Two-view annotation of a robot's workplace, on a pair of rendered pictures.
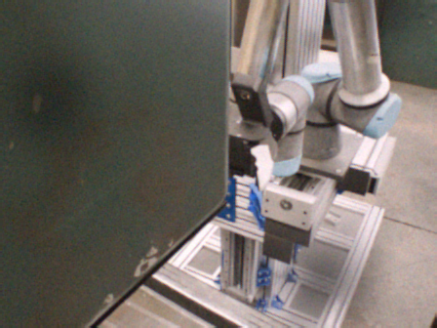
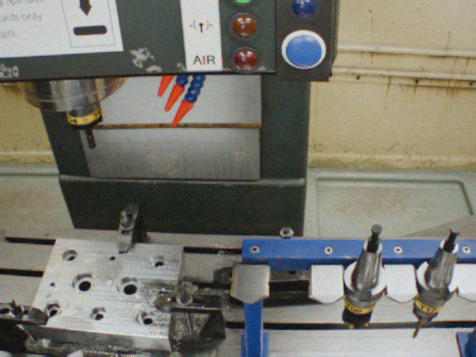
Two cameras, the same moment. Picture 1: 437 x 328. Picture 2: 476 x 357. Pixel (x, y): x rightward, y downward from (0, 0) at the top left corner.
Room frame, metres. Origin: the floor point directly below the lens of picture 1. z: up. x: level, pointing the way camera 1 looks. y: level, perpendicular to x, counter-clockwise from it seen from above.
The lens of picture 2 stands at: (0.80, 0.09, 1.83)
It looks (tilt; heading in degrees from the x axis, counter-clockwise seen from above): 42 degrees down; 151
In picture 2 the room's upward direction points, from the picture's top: 3 degrees counter-clockwise
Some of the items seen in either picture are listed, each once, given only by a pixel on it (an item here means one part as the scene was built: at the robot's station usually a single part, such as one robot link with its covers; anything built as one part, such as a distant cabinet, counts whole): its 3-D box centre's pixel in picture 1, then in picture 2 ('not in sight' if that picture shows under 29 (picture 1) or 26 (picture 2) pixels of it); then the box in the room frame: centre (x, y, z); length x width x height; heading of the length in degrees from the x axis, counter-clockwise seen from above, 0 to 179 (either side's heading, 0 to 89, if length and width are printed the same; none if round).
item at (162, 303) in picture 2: not in sight; (190, 310); (0.23, 0.29, 0.97); 0.13 x 0.03 x 0.15; 56
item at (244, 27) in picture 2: not in sight; (244, 26); (0.46, 0.29, 1.64); 0.02 x 0.01 x 0.02; 56
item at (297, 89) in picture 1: (287, 102); not in sight; (0.76, -0.13, 1.43); 0.11 x 0.08 x 0.09; 151
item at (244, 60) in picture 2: not in sight; (245, 59); (0.46, 0.29, 1.61); 0.02 x 0.01 x 0.02; 56
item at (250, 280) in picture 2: not in sight; (250, 283); (0.39, 0.33, 1.21); 0.07 x 0.05 x 0.01; 146
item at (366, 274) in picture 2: not in sight; (369, 262); (0.48, 0.47, 1.26); 0.04 x 0.04 x 0.07
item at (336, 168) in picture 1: (315, 150); not in sight; (1.05, -0.27, 1.13); 0.36 x 0.22 x 0.06; 151
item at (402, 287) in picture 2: not in sight; (400, 283); (0.51, 0.51, 1.21); 0.07 x 0.05 x 0.01; 146
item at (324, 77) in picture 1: (324, 90); not in sight; (1.03, -0.27, 1.33); 0.13 x 0.12 x 0.14; 39
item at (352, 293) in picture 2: not in sight; (364, 283); (0.48, 0.47, 1.21); 0.06 x 0.06 x 0.03
